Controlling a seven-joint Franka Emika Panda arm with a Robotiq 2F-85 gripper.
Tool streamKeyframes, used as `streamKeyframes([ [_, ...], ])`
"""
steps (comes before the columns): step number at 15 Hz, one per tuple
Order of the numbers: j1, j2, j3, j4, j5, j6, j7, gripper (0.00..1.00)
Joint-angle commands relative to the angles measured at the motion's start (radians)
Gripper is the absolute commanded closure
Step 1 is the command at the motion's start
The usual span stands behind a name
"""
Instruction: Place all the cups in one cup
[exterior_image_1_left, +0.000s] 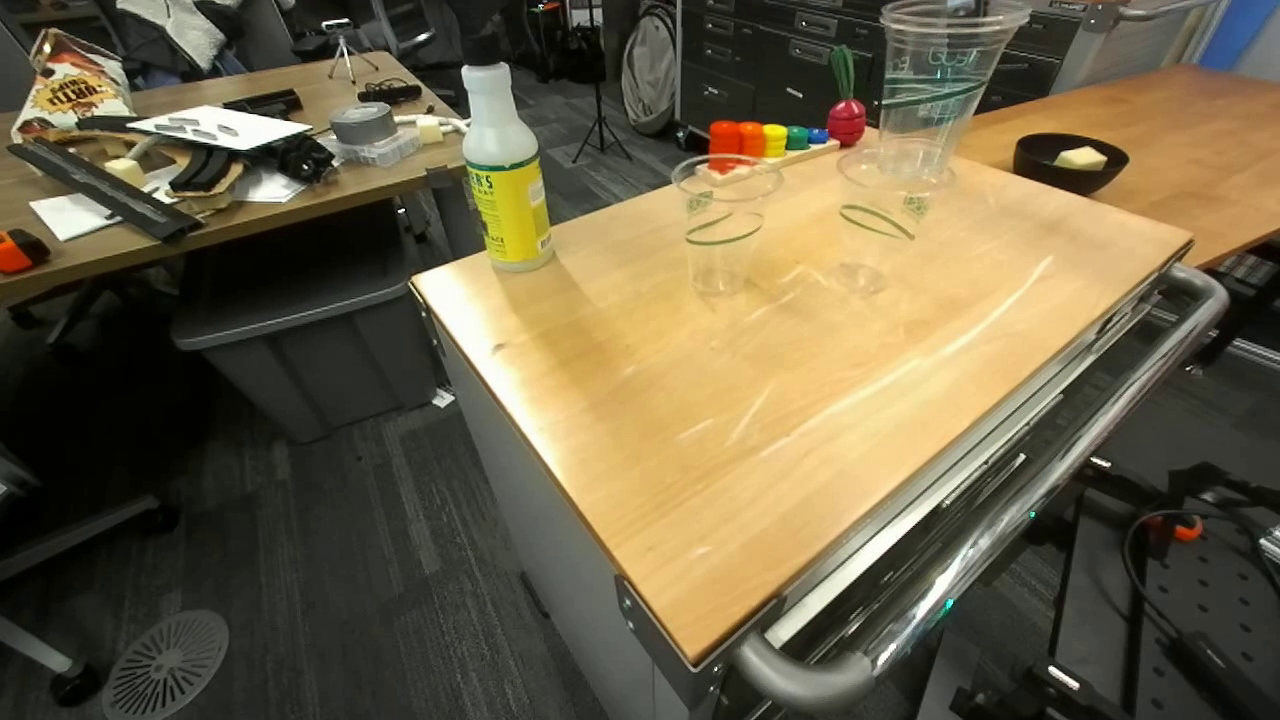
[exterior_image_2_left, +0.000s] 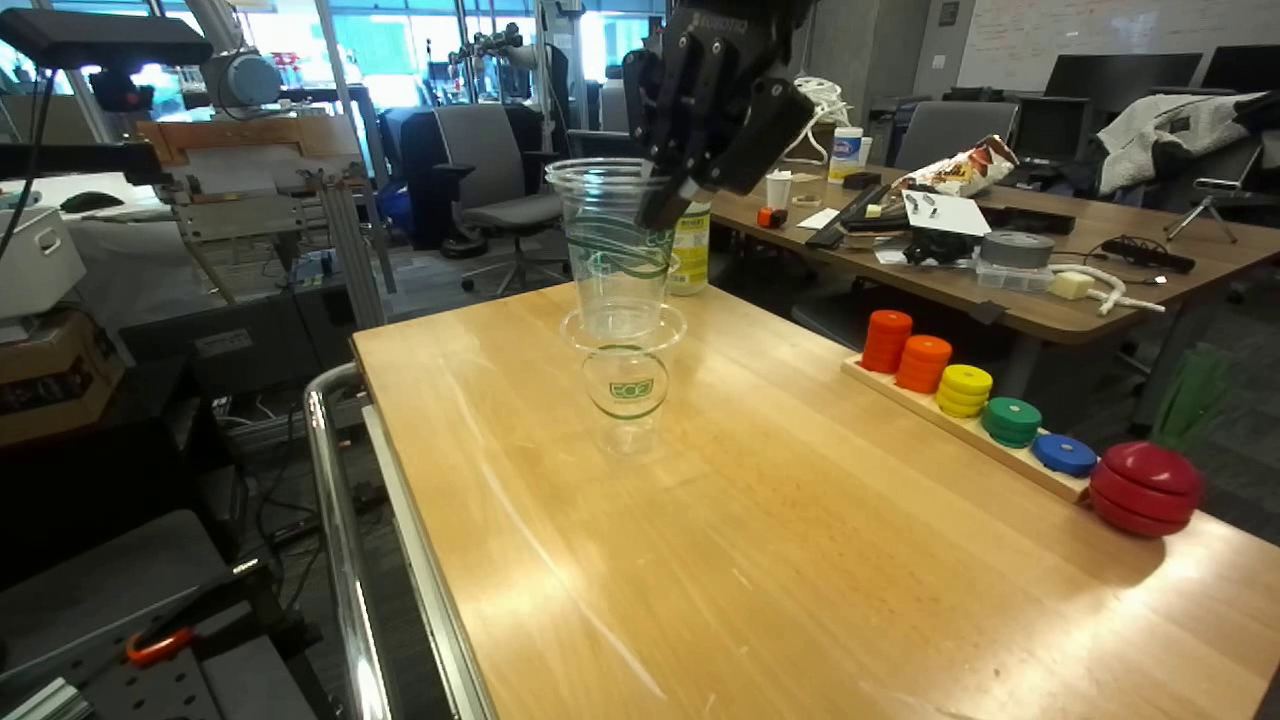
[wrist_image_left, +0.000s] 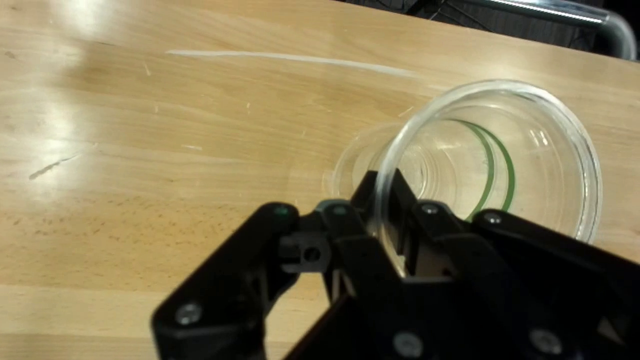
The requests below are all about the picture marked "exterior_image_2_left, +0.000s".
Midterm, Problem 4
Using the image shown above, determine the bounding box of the steel cart handle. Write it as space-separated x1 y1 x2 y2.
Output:
298 355 404 720

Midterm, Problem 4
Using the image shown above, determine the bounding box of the grey cylindrical device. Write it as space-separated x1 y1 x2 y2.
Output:
195 45 287 114

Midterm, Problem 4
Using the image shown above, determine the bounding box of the green ribbed plastic object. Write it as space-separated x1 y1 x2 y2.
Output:
1146 339 1251 458

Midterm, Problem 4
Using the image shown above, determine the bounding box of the long black flat bar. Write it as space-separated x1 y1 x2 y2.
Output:
799 178 894 255

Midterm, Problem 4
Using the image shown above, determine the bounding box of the white cable bundle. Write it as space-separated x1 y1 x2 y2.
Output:
797 74 855 159

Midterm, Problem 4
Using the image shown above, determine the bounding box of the brown wooden office desk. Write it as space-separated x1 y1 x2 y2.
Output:
705 145 1280 351

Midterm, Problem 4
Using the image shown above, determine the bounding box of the white cloth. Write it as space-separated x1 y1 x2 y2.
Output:
1090 87 1272 196

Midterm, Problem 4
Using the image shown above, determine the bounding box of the clear glass bowl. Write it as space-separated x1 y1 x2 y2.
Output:
545 154 673 324

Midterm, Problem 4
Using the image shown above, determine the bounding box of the small black device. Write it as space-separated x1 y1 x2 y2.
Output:
977 202 1078 242

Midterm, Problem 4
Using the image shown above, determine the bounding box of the large red toy disc stack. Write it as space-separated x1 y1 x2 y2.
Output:
1078 438 1211 546

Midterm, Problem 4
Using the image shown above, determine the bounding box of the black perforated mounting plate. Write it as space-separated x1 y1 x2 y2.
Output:
0 508 323 720

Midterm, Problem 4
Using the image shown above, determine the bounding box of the white machine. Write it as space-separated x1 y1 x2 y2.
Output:
0 196 90 324

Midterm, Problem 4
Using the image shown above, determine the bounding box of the blue toy disc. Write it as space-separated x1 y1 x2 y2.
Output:
1030 430 1101 482

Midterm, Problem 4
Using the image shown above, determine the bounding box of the white container blue label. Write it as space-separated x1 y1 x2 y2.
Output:
822 122 873 194

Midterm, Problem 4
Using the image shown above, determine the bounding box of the black computer monitor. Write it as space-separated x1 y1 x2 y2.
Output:
1040 49 1209 99
1194 41 1280 96

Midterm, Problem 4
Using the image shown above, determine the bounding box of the green toy disc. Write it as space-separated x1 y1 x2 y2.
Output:
978 394 1046 452

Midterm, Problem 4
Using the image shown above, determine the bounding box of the grey office chair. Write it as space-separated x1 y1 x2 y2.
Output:
431 99 577 299

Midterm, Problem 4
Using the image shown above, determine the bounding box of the white printed booklet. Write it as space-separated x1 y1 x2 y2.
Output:
898 183 994 242

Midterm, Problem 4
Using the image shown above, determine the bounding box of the red-orange toy disc stack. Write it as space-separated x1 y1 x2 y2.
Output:
855 309 920 377

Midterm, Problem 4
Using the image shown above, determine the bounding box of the orange toy disc stack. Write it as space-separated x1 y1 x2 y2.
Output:
892 333 954 398

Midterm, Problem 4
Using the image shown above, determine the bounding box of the wooden stacking toy base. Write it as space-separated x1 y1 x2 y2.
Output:
835 351 1101 508

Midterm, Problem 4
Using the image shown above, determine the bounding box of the cardboard box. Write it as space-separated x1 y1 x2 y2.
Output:
0 313 137 452

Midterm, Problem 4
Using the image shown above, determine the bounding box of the white cable with plug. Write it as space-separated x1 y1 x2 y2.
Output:
1044 255 1173 321

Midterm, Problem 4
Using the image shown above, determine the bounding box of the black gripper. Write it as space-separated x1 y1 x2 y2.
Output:
623 0 819 227

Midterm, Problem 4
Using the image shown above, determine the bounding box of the orange clamp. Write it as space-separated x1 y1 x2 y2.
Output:
119 623 198 671

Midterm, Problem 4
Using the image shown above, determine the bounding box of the yellow label spray bottle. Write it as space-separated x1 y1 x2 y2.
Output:
662 196 716 299

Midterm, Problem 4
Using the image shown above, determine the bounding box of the snack chips bag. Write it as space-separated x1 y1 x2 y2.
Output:
892 133 1025 202

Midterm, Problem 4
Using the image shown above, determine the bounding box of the yellow toy disc stack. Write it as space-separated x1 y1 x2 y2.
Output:
931 362 1000 424

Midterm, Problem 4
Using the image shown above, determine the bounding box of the black remote control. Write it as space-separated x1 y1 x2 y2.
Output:
1090 233 1200 282

